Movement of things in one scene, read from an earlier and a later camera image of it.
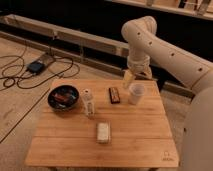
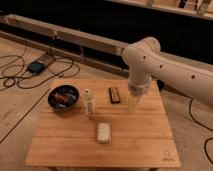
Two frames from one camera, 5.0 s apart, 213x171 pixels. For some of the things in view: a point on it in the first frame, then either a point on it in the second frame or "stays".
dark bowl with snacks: [63, 98] stays
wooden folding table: [102, 123] stays
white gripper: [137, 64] -> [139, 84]
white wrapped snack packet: [103, 132] stays
